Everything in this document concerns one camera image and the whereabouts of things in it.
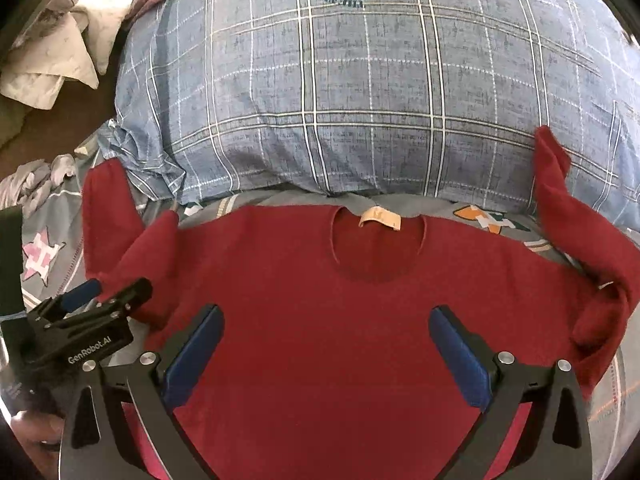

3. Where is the white patterned cloth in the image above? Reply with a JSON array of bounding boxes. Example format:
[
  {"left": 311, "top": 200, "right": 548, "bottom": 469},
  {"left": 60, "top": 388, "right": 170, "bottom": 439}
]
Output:
[{"left": 1, "top": 0, "right": 131, "bottom": 110}]

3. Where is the person's left hand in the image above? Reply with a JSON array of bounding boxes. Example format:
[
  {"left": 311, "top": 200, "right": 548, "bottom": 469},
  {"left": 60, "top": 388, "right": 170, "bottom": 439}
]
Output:
[{"left": 10, "top": 411, "right": 64, "bottom": 479}]

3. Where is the red sweater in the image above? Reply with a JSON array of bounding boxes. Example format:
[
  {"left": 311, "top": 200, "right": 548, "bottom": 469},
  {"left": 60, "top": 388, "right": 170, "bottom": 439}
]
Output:
[{"left": 82, "top": 128, "right": 639, "bottom": 479}]

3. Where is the grey crumpled cloth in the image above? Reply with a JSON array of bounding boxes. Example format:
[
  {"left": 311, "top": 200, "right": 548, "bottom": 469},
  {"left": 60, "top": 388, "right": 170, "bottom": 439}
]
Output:
[{"left": 0, "top": 154, "right": 76, "bottom": 218}]

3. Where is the olive green cloth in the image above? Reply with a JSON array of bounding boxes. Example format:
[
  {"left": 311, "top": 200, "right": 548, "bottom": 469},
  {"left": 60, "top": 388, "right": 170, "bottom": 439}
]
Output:
[{"left": 0, "top": 96, "right": 30, "bottom": 148}]

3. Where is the grey star-pattern bed sheet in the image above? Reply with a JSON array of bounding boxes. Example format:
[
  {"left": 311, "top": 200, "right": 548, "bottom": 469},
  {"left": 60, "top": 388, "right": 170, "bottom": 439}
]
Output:
[{"left": 22, "top": 139, "right": 639, "bottom": 479}]

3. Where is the blue plaid pillow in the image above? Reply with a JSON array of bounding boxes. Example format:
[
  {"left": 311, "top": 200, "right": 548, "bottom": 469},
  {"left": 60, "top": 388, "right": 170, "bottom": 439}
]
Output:
[{"left": 98, "top": 0, "right": 639, "bottom": 228}]

